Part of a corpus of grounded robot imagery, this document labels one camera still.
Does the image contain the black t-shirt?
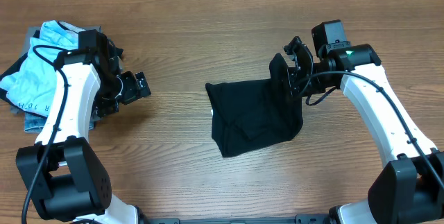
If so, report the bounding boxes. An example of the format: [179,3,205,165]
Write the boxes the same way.
[205,53,303,157]

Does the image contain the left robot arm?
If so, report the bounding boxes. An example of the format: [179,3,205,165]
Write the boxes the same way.
[15,29,151,224]

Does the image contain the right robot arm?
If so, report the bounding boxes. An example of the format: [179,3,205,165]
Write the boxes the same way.
[283,20,443,224]

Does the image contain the light blue folded t-shirt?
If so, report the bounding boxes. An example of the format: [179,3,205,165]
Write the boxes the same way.
[1,20,83,117]

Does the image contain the folded blue jeans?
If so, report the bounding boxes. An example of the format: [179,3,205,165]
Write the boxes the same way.
[23,112,96,134]

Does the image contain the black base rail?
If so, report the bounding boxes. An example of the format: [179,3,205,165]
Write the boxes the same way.
[140,214,336,224]

